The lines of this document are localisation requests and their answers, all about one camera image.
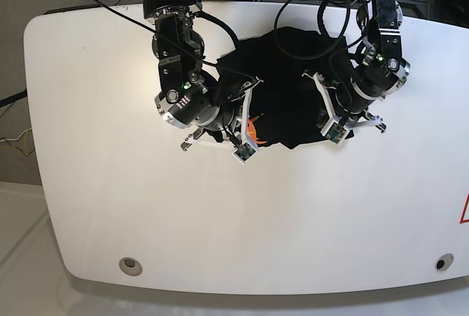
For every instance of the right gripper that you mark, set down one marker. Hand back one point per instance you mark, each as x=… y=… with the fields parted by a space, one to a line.
x=228 y=117

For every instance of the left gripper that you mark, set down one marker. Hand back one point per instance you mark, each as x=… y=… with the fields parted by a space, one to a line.
x=355 y=102

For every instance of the black T-shirt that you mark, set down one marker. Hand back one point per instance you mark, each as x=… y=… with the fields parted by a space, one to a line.
x=286 y=107

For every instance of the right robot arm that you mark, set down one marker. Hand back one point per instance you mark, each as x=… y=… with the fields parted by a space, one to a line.
x=187 y=92

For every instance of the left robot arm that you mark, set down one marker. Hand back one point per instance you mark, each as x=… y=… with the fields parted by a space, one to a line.
x=376 y=70

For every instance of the table grommet hole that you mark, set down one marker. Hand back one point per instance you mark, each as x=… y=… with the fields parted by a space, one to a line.
x=130 y=266
x=444 y=262

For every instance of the red triangle sticker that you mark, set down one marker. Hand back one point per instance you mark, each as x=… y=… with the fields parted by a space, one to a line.
x=465 y=213

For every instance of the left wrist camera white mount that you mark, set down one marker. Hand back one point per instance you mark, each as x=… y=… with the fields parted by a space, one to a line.
x=333 y=128

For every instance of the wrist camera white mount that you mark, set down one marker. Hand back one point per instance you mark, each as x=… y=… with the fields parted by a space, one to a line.
x=333 y=128
x=244 y=146

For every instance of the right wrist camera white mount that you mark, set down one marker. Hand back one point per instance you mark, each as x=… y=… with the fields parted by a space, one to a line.
x=244 y=146

